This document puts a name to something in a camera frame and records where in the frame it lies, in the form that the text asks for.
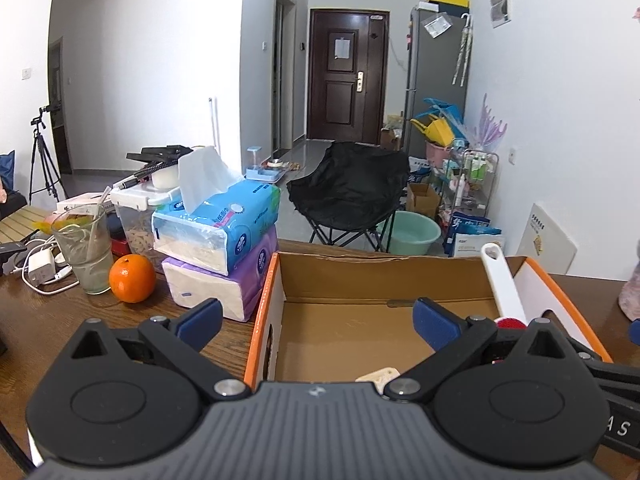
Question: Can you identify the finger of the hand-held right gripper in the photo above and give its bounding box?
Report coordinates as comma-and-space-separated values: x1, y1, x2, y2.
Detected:
567, 339, 640, 397

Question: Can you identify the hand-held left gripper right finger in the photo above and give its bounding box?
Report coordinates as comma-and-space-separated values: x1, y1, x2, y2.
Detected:
387, 297, 597, 403

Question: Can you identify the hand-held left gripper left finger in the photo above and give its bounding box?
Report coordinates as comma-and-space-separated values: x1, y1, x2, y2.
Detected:
62, 298, 252, 403

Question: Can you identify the orange and white cardboard box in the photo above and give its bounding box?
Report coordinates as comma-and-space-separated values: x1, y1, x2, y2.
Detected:
243, 251, 615, 396

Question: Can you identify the purple tissue pack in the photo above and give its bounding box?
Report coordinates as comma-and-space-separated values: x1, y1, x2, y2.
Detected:
162, 225, 278, 322

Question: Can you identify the beige flat piece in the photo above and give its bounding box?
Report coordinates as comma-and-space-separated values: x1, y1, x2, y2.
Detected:
355, 366, 401, 393

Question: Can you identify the white brush with red head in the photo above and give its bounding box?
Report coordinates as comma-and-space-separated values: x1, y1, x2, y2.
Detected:
480, 242, 531, 331

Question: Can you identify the orange fruit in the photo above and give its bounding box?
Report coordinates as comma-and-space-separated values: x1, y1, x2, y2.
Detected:
108, 254, 157, 304

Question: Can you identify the pink textured vase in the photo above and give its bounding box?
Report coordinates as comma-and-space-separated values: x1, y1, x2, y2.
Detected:
617, 240, 640, 322

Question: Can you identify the green plastic basin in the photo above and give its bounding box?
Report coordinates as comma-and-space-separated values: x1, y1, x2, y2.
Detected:
376, 210, 443, 257

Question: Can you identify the blue printed bag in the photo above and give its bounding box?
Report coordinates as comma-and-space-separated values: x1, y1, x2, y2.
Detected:
445, 212, 503, 258

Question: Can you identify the blue tissue pack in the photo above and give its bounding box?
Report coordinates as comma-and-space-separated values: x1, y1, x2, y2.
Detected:
151, 146, 282, 277

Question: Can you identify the clear container with white lid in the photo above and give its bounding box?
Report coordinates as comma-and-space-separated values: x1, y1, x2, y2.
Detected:
110, 182, 181, 263

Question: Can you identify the clear glass cup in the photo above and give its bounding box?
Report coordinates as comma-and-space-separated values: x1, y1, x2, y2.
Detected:
51, 203, 112, 295

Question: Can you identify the small brown cardboard box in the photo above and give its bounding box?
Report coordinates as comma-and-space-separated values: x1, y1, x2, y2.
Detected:
406, 182, 442, 218

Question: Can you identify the white board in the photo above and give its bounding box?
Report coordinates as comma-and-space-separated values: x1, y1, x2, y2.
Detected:
515, 202, 578, 276

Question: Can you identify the white round jar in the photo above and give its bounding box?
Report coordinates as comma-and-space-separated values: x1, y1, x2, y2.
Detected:
151, 167, 181, 190

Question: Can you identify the white drinking straw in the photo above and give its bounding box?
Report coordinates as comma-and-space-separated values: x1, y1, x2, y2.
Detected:
90, 187, 113, 222

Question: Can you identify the blue and white pack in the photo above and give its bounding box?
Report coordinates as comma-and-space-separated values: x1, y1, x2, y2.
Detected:
407, 156, 433, 186

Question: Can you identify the black coiled tool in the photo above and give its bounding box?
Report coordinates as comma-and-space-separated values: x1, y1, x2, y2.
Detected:
112, 160, 179, 191

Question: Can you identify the pet water dispenser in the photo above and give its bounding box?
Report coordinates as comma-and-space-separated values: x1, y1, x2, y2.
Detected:
245, 146, 283, 183

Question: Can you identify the black folding chair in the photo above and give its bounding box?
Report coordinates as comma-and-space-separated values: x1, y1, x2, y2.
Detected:
286, 141, 412, 252

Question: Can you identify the pink plastic bucket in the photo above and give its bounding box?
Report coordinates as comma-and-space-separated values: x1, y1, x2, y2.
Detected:
425, 140, 458, 168

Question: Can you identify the white charger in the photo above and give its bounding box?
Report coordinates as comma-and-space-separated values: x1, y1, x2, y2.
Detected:
26, 250, 57, 286

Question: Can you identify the pink and white flat box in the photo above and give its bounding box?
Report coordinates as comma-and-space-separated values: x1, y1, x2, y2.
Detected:
56, 191, 108, 213

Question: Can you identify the yellow plastic dustpan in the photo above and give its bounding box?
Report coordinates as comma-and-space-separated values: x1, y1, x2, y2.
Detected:
410, 115, 456, 146

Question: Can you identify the white mop stick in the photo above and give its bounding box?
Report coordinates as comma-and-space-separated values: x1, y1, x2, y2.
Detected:
207, 96, 221, 153

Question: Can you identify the black phone holder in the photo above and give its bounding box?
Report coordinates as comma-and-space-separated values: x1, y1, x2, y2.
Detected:
0, 242, 28, 273

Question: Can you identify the wooden slatted bench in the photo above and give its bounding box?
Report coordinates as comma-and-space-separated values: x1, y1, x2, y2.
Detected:
0, 205, 56, 246

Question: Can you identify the purple feather decoration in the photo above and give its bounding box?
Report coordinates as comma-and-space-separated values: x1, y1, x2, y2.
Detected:
467, 92, 508, 148

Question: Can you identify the black tripod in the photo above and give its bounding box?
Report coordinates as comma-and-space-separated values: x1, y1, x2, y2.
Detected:
27, 104, 68, 206

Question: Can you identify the dark brown door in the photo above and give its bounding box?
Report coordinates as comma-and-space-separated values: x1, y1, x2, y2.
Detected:
306, 8, 391, 147

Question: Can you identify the grey refrigerator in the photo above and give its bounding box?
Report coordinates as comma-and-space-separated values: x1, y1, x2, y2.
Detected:
402, 4, 471, 161

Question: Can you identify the dark blue bag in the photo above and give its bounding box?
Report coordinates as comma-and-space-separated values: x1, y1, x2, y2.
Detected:
0, 150, 16, 196

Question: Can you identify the white folded umbrella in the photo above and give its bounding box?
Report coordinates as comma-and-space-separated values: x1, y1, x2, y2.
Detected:
451, 12, 473, 87

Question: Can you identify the clear plastic bag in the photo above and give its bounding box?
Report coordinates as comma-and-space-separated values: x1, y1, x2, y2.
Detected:
422, 14, 453, 40

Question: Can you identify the metal wire cart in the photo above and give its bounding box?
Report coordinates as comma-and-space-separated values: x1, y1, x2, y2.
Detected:
440, 147, 501, 231

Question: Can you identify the white cable bundle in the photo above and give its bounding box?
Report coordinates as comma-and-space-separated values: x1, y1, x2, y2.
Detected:
10, 237, 81, 295

